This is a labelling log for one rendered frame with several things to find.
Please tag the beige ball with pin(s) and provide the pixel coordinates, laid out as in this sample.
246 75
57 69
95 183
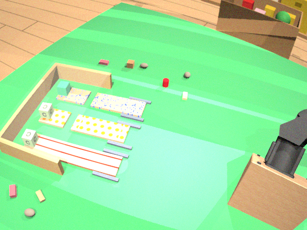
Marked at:
143 65
29 212
187 74

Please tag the red cylinder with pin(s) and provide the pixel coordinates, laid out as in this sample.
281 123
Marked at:
165 82

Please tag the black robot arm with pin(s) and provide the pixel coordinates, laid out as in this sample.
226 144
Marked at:
285 153

